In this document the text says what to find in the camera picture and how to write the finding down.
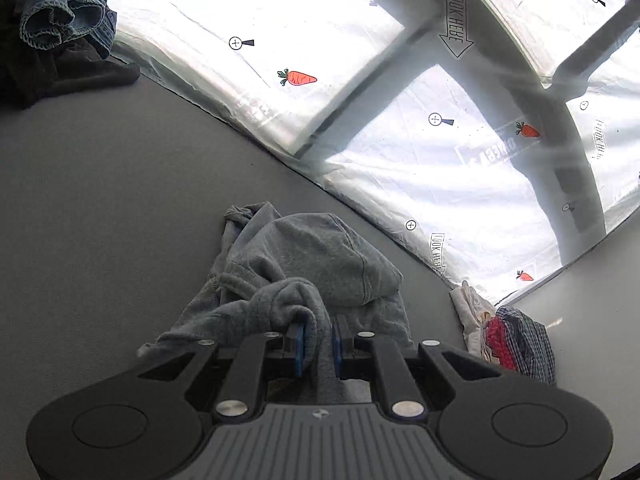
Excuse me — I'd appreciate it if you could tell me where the checkered folded shirt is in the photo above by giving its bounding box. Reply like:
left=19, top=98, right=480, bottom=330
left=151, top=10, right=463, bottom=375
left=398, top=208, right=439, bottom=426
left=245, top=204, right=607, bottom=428
left=497, top=307, right=556, bottom=386

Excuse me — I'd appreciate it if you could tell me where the cream white folded garment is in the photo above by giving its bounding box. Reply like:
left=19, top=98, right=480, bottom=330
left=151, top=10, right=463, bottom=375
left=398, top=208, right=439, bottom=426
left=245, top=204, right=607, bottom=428
left=449, top=281, right=499, bottom=364

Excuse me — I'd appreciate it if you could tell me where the white printed carrot curtain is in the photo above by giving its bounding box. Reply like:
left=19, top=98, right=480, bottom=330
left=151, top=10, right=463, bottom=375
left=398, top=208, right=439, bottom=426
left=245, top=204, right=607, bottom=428
left=110, top=0, right=639, bottom=300

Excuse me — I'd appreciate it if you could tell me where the black garment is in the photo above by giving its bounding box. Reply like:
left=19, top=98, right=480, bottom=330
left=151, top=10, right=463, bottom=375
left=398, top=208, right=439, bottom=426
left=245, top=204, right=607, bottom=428
left=1, top=0, right=140, bottom=110

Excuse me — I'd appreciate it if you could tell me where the red folded garment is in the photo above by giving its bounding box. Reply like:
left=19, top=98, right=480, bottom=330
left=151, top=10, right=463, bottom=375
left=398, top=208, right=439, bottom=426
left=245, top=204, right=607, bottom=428
left=486, top=318, right=518, bottom=370

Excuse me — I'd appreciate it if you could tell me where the blue denim garment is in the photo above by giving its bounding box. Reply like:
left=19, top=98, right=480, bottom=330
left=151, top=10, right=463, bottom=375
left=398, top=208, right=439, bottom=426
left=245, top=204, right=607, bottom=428
left=20, top=0, right=117, bottom=60

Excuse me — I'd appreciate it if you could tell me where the grey zip hoodie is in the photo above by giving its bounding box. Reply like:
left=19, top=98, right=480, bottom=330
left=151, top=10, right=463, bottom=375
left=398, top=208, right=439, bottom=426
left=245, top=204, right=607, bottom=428
left=137, top=203, right=413, bottom=404

